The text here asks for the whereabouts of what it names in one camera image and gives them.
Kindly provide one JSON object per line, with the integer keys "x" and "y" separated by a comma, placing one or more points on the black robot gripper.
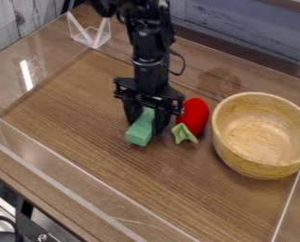
{"x": 147, "y": 90}

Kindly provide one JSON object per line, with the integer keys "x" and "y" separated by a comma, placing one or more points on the green rectangular foam block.
{"x": 139, "y": 131}

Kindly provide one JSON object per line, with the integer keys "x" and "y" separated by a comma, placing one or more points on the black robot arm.
{"x": 147, "y": 20}

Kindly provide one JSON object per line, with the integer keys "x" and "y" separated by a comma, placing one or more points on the brown wooden bowl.
{"x": 255, "y": 135}

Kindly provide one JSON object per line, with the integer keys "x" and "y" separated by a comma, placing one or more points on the red plush strawberry toy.
{"x": 191, "y": 121}

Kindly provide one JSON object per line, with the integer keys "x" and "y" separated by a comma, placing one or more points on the clear acrylic corner bracket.
{"x": 90, "y": 36}

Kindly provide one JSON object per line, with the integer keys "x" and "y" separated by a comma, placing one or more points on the clear acrylic tray wall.
{"x": 87, "y": 206}

